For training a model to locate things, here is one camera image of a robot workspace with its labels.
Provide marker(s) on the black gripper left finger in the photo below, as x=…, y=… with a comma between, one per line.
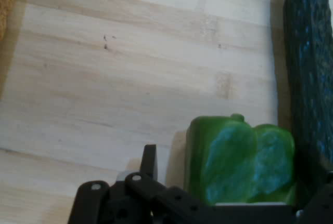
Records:
x=93, y=203

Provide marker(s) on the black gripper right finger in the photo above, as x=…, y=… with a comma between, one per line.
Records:
x=320, y=203

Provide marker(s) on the green bell pepper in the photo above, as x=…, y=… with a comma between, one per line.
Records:
x=234, y=161

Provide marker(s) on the bamboo cutting board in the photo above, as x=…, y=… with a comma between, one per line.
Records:
x=130, y=78

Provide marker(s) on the long dark green cucumber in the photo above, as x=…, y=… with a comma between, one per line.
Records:
x=307, y=52

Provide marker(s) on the woven wicker basket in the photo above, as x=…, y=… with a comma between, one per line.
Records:
x=5, y=0

